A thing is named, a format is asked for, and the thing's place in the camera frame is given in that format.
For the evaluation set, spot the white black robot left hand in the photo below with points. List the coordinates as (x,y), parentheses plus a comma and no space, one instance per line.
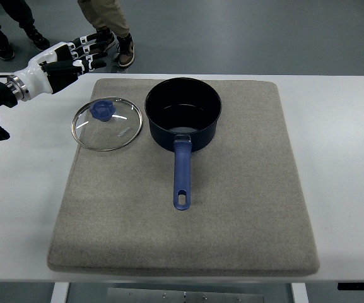
(57,67)

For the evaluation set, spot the glass pot lid blue knob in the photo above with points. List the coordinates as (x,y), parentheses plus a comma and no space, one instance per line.
(107,124)

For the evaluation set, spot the person in khaki trousers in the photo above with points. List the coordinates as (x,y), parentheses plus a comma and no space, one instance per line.
(107,18)

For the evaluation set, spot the dark blue saucepan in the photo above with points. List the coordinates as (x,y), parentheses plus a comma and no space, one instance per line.
(182,114)

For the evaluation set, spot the metal table crossbar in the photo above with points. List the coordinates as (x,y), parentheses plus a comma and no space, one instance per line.
(146,295)

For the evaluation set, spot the beige felt mat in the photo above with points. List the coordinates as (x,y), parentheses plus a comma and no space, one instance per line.
(244,216)

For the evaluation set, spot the black table control panel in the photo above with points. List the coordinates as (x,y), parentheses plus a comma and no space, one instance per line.
(353,286)

